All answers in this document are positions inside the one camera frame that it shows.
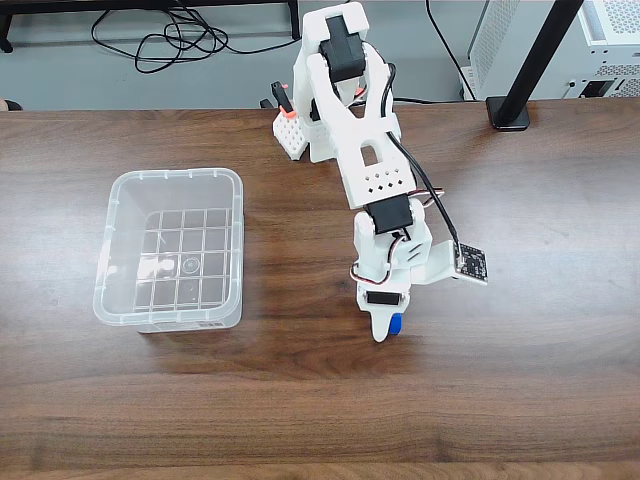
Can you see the blue cube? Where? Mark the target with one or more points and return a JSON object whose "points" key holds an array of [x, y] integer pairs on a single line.
{"points": [[396, 325]]}

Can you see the black and orange clamp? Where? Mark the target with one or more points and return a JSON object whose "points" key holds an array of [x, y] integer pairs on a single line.
{"points": [[280, 95]]}

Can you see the clear plastic bin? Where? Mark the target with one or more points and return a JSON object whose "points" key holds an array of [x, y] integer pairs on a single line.
{"points": [[120, 240]]}

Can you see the black pole stand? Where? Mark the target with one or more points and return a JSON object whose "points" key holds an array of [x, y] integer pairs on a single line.
{"points": [[537, 55]]}

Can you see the white computer case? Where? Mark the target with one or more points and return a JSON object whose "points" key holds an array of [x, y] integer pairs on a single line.
{"points": [[615, 65]]}

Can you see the small dark rounded object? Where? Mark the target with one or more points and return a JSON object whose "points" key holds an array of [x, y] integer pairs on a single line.
{"points": [[14, 105]]}

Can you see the small black camera board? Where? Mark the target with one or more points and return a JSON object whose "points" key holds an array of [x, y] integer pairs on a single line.
{"points": [[472, 262]]}

